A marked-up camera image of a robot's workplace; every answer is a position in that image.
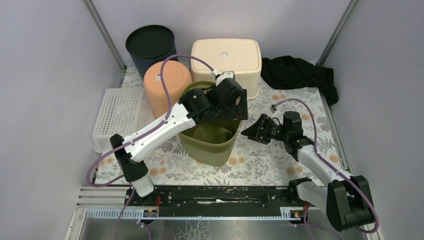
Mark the black cloth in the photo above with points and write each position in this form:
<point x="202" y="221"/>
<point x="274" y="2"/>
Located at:
<point x="289" y="73"/>

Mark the cream perforated plastic basket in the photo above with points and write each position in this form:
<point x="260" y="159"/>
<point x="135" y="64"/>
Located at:
<point x="240" y="55"/>

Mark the floral patterned table mat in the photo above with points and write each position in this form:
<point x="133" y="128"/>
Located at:
<point x="251" y="163"/>

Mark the dark blue cylindrical bin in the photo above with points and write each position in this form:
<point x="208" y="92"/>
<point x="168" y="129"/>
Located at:
<point x="149" y="45"/>

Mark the slotted aluminium cable rail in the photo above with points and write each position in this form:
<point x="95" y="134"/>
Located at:
<point x="224" y="213"/>

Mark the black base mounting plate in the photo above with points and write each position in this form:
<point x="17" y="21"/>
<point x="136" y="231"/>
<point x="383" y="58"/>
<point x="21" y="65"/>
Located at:
<point x="201" y="197"/>

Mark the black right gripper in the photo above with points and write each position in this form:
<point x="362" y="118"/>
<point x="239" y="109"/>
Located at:
<point x="254" y="132"/>

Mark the green ribbed waste bin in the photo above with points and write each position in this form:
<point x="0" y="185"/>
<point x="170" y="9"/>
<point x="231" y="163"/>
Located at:
<point x="211" y="140"/>

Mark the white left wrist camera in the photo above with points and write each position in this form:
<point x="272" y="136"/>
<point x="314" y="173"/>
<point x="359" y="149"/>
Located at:
<point x="219" y="77"/>

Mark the white perforated basket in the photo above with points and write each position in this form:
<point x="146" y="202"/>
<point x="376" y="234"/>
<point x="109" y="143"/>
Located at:
<point x="123" y="111"/>

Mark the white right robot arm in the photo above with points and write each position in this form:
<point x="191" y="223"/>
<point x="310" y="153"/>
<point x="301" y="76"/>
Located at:
<point x="345" y="199"/>

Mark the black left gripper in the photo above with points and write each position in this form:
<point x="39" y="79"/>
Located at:
<point x="236" y="100"/>

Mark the orange bucket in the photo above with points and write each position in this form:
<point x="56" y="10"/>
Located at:
<point x="176" y="77"/>

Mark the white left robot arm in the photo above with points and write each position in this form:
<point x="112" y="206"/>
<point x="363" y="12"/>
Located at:
<point x="131" y="150"/>

